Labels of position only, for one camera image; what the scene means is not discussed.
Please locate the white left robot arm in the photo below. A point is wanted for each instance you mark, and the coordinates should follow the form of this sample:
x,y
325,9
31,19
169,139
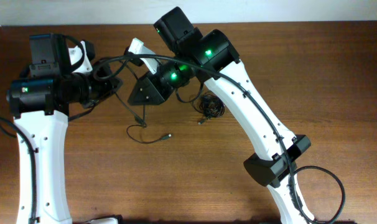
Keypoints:
x,y
39,100

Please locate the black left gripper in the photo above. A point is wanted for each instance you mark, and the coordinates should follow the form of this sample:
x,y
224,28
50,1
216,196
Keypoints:
x,y
111,84

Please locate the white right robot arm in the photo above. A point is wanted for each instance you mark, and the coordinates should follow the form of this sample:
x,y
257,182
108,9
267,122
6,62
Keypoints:
x,y
214,61

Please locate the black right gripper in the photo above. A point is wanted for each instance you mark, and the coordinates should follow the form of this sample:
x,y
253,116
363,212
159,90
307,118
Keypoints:
x,y
156,95

